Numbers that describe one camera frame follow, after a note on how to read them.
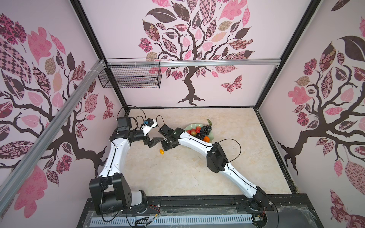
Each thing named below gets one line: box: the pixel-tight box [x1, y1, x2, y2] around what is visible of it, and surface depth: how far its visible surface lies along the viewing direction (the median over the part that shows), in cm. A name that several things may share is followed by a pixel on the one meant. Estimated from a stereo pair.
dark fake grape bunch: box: [195, 118, 213, 140], surface depth 99 cm
